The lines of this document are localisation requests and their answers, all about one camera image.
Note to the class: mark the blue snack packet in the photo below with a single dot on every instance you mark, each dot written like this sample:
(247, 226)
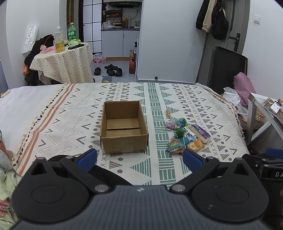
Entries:
(188, 139)

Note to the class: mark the yellow oil bottle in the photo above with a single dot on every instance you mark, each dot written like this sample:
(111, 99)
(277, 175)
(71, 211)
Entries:
(59, 40)

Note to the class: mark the white bed sheet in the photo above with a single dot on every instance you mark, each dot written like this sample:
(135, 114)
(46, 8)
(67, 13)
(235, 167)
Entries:
(19, 108)

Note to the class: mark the green soda bottle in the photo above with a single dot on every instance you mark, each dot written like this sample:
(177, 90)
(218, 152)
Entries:
(72, 32)

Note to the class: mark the black slippers pile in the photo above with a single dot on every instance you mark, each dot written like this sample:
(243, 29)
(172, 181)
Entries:
(111, 70)

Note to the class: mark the brown cardboard box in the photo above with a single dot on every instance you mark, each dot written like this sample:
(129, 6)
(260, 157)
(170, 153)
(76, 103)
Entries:
(123, 128)

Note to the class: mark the polka dot tablecloth table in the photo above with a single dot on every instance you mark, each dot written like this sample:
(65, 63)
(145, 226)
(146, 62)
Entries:
(69, 66)

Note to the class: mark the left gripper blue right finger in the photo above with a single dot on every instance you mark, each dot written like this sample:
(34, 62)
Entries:
(192, 160)

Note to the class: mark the green snack bag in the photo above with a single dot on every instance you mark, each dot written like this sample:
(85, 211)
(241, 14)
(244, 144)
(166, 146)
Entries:
(180, 123)

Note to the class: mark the dark green candy packet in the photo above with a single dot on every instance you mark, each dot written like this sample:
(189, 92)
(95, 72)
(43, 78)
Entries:
(179, 133)

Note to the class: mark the patterned bed blanket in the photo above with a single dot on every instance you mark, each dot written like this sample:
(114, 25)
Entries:
(70, 125)

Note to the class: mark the pink water bottle pack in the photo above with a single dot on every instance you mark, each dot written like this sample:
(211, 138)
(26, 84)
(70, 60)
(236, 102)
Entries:
(99, 58)

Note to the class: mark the white side table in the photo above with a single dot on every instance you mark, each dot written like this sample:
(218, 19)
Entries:
(259, 119)

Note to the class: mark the purple small snack packet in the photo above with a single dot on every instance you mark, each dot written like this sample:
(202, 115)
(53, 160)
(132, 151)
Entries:
(170, 125)

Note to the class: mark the orange yellow snack packet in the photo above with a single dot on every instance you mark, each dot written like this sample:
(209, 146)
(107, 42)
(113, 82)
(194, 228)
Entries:
(195, 145)

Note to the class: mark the black hanging jackets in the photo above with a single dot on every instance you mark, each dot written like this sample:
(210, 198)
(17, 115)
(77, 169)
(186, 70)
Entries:
(212, 19)

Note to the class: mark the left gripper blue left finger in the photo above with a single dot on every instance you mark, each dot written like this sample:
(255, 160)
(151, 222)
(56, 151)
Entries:
(87, 160)

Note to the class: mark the white kitchen cabinet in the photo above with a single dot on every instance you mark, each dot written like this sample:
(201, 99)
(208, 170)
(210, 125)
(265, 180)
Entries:
(118, 43)

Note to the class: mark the purple white snack bar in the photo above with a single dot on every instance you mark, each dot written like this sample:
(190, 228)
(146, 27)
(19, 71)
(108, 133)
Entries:
(200, 133)

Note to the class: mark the small brown snack packet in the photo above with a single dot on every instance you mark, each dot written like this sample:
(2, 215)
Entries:
(168, 114)

